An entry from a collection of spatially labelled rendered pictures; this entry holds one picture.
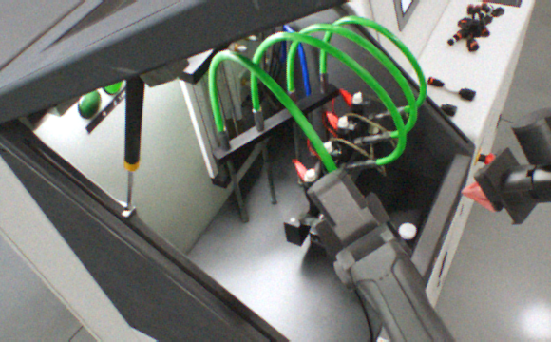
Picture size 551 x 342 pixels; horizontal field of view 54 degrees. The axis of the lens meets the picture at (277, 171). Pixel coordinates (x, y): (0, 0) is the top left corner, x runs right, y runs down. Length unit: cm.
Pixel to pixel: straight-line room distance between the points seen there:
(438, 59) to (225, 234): 73
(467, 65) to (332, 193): 92
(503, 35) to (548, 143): 89
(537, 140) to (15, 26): 76
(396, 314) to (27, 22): 68
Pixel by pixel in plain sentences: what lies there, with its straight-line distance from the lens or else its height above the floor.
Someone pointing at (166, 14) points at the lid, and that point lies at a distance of 37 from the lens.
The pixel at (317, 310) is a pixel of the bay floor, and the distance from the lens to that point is 122.
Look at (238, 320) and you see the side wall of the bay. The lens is 87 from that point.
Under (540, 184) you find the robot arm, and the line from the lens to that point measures 81.
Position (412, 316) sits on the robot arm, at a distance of 50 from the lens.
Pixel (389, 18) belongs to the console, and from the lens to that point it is 134.
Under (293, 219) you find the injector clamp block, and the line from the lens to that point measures 116.
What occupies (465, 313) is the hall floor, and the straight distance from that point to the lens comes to 218.
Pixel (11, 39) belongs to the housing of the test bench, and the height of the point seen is 150.
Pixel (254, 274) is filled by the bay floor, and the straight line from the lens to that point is 128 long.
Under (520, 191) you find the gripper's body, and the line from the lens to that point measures 83.
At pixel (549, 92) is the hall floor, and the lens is 302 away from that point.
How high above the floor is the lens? 193
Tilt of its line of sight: 50 degrees down
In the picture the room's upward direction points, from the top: 10 degrees counter-clockwise
